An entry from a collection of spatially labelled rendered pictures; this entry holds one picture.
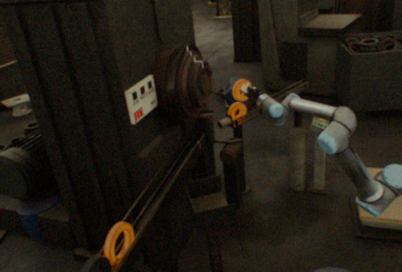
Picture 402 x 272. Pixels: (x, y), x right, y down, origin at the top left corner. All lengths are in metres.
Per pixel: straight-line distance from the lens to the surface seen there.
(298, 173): 3.00
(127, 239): 1.83
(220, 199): 2.02
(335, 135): 2.01
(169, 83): 2.02
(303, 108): 2.37
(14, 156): 2.90
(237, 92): 2.58
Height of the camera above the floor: 1.83
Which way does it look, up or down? 25 degrees down
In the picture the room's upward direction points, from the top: 7 degrees counter-clockwise
